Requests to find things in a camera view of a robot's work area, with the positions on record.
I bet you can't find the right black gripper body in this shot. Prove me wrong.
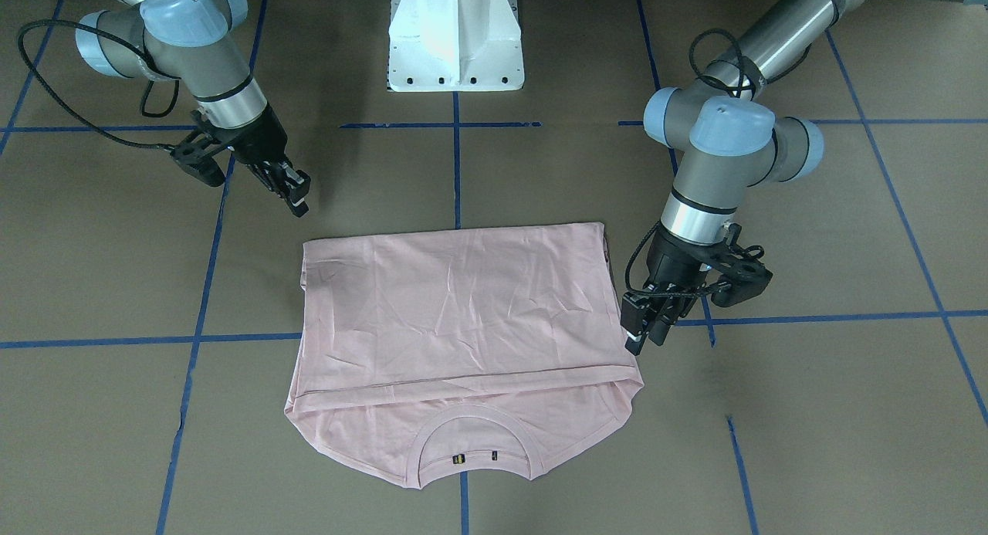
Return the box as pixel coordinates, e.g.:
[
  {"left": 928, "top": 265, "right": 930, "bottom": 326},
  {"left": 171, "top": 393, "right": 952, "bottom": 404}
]
[{"left": 208, "top": 103, "right": 290, "bottom": 185}]

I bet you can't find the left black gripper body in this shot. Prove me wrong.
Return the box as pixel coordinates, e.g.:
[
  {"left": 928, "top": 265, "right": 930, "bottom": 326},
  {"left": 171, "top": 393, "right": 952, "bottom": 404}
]
[{"left": 643, "top": 226, "right": 705, "bottom": 323}]

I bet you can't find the pink Snoopy t-shirt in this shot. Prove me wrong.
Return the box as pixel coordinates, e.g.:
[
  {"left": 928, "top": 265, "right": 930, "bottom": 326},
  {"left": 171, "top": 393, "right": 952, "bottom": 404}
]
[{"left": 283, "top": 222, "right": 645, "bottom": 489}]

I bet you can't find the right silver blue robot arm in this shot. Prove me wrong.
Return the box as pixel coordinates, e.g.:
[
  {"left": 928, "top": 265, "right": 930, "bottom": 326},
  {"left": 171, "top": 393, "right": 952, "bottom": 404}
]
[{"left": 76, "top": 0, "right": 310, "bottom": 216}]

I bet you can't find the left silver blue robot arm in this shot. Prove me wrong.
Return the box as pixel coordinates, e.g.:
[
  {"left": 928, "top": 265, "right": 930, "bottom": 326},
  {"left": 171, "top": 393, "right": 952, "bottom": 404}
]
[{"left": 620, "top": 0, "right": 986, "bottom": 356}]

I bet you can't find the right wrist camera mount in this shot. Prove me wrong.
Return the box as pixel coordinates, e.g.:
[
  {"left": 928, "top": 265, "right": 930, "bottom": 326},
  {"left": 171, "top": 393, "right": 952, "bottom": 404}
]
[{"left": 170, "top": 123, "right": 232, "bottom": 187}]

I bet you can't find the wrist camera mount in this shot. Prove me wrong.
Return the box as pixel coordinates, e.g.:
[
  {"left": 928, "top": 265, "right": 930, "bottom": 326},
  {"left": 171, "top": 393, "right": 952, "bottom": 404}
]
[
  {"left": 702, "top": 223, "right": 773, "bottom": 309},
  {"left": 170, "top": 123, "right": 232, "bottom": 187}
]

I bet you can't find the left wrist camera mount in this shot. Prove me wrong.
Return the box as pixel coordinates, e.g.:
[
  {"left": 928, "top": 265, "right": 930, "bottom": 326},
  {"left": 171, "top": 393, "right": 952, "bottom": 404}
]
[{"left": 702, "top": 223, "right": 773, "bottom": 309}]

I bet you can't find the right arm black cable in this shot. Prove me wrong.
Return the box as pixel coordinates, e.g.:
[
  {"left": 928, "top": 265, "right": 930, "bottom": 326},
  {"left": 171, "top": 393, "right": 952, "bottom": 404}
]
[{"left": 17, "top": 19, "right": 182, "bottom": 151}]

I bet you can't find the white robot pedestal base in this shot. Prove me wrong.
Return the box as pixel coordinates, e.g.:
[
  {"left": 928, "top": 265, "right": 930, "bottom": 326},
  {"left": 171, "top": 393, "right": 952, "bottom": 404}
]
[{"left": 386, "top": 0, "right": 526, "bottom": 93}]

